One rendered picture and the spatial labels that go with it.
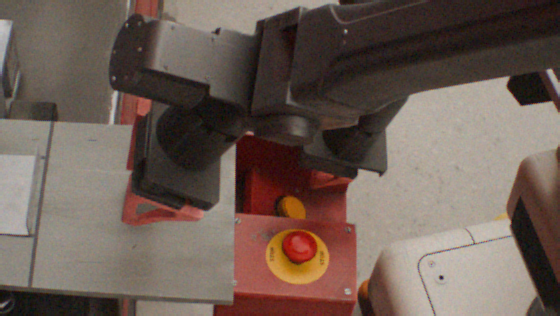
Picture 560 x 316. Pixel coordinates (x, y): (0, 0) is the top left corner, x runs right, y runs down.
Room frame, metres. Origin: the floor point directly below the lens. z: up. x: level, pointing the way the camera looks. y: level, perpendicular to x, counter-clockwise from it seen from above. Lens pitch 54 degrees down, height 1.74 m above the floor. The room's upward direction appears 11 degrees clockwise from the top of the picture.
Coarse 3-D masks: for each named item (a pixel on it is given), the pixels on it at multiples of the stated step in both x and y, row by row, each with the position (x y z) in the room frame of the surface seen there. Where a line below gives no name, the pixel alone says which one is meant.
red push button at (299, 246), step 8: (296, 232) 0.57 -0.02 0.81; (304, 232) 0.57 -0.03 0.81; (288, 240) 0.56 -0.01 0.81; (296, 240) 0.56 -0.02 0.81; (304, 240) 0.56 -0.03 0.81; (312, 240) 0.57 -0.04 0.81; (288, 248) 0.55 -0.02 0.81; (296, 248) 0.55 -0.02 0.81; (304, 248) 0.55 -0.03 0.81; (312, 248) 0.56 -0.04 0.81; (288, 256) 0.54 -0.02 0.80; (296, 256) 0.54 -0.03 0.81; (304, 256) 0.54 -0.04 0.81; (312, 256) 0.55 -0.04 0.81; (296, 264) 0.55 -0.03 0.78
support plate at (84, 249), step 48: (0, 144) 0.48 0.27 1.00; (96, 144) 0.50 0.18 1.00; (48, 192) 0.44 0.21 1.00; (96, 192) 0.45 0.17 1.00; (0, 240) 0.38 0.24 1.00; (48, 240) 0.39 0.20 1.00; (96, 240) 0.40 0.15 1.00; (144, 240) 0.42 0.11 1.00; (192, 240) 0.43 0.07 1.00; (0, 288) 0.34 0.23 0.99; (48, 288) 0.35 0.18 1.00; (96, 288) 0.36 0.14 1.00; (144, 288) 0.37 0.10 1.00; (192, 288) 0.38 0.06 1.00
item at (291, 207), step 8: (288, 200) 0.66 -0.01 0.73; (296, 200) 0.67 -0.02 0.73; (280, 208) 0.65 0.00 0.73; (288, 208) 0.65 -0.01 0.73; (296, 208) 0.66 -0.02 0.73; (304, 208) 0.66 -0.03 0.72; (280, 216) 0.64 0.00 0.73; (288, 216) 0.64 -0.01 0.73; (296, 216) 0.65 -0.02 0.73; (304, 216) 0.65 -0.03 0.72
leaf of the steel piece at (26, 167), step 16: (0, 160) 0.46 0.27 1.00; (16, 160) 0.47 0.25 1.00; (32, 160) 0.47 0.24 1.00; (0, 176) 0.45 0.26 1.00; (16, 176) 0.45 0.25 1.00; (32, 176) 0.44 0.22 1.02; (0, 192) 0.43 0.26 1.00; (16, 192) 0.43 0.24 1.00; (32, 192) 0.43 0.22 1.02; (0, 208) 0.41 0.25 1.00; (16, 208) 0.42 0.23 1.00; (32, 208) 0.42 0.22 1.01; (0, 224) 0.40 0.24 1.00; (16, 224) 0.40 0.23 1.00
